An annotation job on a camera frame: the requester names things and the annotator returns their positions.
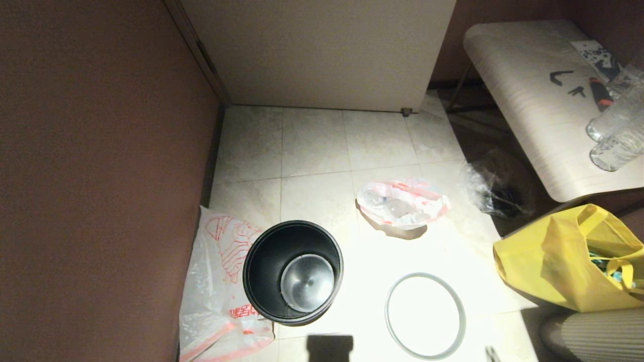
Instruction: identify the grey bin rim ring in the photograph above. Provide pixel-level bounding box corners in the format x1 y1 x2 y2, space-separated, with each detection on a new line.
384 271 466 360

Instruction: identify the red-printed bag holding bottles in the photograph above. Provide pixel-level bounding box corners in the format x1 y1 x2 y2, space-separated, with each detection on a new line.
356 176 451 231

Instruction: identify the black trash bin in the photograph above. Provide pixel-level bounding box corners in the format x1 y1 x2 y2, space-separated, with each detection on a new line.
242 219 345 327

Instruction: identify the yellow fabric tote bag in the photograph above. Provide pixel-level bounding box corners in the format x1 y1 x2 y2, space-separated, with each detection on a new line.
493 203 644 313

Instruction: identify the flat red-printed plastic bag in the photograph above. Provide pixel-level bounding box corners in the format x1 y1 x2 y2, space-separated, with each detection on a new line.
178 205 275 362

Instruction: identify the beige ribbed cylinder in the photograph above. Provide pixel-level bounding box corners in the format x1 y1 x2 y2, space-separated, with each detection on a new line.
540 307 644 362

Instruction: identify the teal printed packet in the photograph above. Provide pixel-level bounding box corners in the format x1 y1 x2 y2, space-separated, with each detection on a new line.
588 248 644 295

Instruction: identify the crumpled clear plastic wrap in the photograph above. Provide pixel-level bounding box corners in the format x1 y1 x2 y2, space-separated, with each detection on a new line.
460 160 524 218

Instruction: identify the clear crushed plastic bottle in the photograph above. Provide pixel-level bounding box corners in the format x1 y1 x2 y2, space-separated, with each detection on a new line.
364 188 391 207

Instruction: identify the clear plastic water bottle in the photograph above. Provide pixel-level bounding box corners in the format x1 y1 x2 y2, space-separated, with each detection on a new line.
586 54 644 143
590 128 644 173

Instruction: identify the white wood-grain table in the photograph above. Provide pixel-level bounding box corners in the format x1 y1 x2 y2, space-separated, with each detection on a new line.
447 20 644 203

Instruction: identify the red and black tool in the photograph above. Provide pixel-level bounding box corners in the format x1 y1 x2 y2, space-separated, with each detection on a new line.
589 77 616 113

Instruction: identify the blue printed paper sheet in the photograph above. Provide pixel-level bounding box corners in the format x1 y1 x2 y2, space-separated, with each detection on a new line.
571 39 630 84

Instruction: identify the white cabinet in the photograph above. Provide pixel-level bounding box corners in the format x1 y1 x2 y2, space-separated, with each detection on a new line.
180 0 459 117

